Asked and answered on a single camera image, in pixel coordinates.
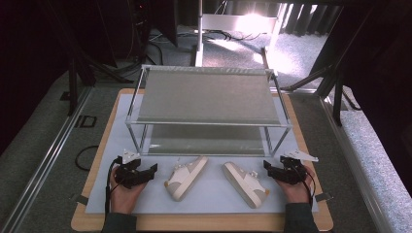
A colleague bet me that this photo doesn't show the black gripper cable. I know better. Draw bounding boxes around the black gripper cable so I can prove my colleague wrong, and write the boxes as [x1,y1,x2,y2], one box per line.
[291,164,317,209]
[103,156,122,221]

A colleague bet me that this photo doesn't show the aluminium floor rail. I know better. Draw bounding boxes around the aluminium floor rail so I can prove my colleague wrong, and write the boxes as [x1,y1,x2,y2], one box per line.
[318,96,392,233]
[0,86,94,233]

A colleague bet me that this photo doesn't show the dark pleated curtain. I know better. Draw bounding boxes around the dark pleated curtain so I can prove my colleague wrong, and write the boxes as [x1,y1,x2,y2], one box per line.
[280,3,342,37]

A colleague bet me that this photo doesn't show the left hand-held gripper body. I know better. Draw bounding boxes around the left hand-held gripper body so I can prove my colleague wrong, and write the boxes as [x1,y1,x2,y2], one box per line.
[114,149,149,190]

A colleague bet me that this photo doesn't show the dark equipment cabinet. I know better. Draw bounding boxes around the dark equipment cabinet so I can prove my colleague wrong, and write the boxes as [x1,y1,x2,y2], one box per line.
[128,0,180,64]

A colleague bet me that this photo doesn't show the black strap clip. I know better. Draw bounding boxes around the black strap clip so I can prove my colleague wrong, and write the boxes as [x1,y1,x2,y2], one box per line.
[314,191,334,203]
[69,193,89,207]

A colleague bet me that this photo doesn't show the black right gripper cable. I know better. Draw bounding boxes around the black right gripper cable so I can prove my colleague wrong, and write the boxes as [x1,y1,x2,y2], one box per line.
[291,164,317,209]

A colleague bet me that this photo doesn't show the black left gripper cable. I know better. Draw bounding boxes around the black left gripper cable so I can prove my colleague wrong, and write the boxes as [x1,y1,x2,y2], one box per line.
[103,156,122,221]

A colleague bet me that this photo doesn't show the white metal stand frame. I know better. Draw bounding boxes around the white metal stand frame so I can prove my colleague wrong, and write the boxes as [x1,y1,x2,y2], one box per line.
[193,0,289,69]

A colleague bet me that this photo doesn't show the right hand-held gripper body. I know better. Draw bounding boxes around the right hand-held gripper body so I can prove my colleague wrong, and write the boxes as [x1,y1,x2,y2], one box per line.
[276,149,320,186]

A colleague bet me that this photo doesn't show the black tripod stand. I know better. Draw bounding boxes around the black tripod stand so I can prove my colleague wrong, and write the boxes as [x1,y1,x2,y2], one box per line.
[281,0,373,127]
[38,0,134,117]

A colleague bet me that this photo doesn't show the black cable loop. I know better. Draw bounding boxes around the black cable loop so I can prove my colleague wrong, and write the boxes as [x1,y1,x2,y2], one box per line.
[74,145,100,172]

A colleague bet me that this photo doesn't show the metal two-tier shoe rack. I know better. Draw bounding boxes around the metal two-tier shoe rack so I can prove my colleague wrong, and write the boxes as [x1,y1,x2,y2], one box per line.
[124,63,293,157]

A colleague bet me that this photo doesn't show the light blue table mat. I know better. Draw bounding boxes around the light blue table mat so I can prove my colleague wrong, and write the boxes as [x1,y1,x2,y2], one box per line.
[85,93,321,215]

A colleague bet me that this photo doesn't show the black floor cables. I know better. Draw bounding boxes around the black floor cables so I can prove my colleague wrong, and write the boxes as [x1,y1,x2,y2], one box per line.
[204,28,262,43]

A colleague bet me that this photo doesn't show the black floor socket frame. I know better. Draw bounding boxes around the black floor socket frame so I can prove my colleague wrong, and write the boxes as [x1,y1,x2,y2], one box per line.
[74,115,98,129]

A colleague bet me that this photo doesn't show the person's right hand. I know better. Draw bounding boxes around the person's right hand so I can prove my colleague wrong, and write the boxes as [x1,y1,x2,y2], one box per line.
[274,175,315,205]

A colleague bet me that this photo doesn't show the person's left hand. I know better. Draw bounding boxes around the person's left hand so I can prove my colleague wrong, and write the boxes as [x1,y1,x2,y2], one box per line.
[109,167,149,215]

